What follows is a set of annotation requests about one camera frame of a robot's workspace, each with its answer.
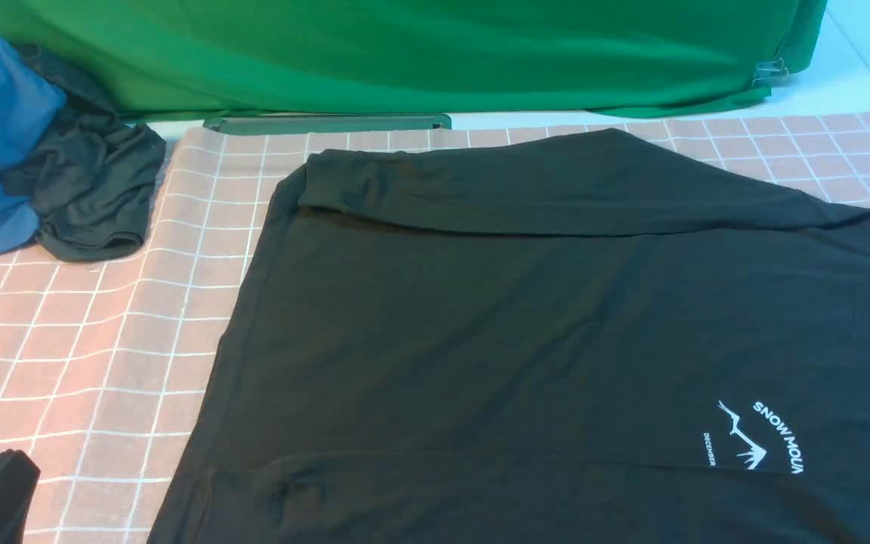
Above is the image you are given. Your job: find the dark gray long-sleeve shirt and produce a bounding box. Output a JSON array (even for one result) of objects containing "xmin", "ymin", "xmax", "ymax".
[{"xmin": 148, "ymin": 128, "xmax": 870, "ymax": 543}]

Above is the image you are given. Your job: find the green flat bar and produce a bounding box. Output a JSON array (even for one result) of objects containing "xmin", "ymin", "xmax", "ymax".
[{"xmin": 202, "ymin": 113, "xmax": 452, "ymax": 137}]

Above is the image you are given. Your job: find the green backdrop cloth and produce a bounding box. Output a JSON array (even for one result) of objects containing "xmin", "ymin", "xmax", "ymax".
[{"xmin": 0, "ymin": 1, "xmax": 826, "ymax": 120}]

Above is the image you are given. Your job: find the dark crumpled garment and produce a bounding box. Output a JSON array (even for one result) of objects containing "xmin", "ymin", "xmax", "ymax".
[{"xmin": 2, "ymin": 44, "xmax": 166, "ymax": 262}]

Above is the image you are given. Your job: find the pink checkered tablecloth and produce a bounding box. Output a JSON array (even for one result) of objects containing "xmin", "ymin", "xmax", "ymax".
[{"xmin": 0, "ymin": 113, "xmax": 870, "ymax": 543}]

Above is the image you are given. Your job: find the metal binder clip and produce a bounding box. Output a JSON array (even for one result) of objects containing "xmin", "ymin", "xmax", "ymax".
[{"xmin": 751, "ymin": 58, "xmax": 790, "ymax": 88}]

